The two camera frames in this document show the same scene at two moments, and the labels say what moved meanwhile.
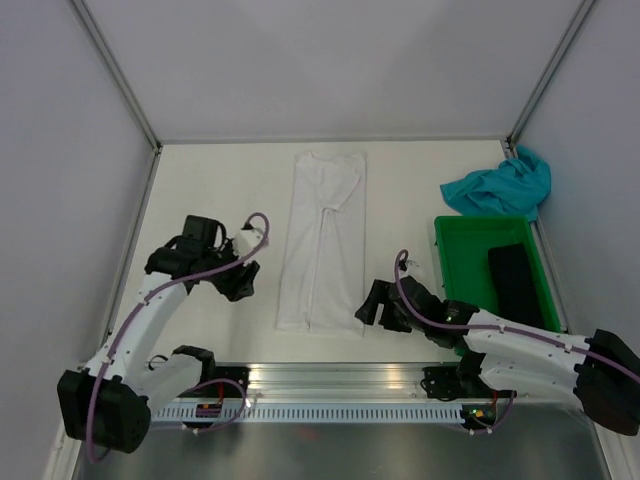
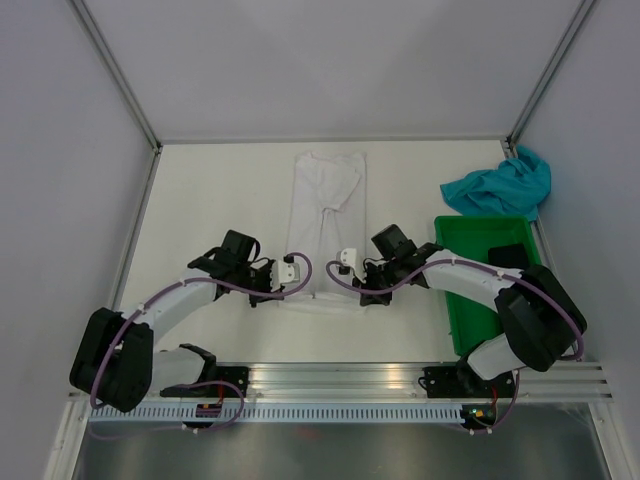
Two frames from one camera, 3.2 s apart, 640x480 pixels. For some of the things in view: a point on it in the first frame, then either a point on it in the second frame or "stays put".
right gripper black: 377,294 to 378,298
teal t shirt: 515,188 stays put
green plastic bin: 463,245 stays put
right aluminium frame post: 546,76 stays put
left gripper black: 239,286 to 261,298
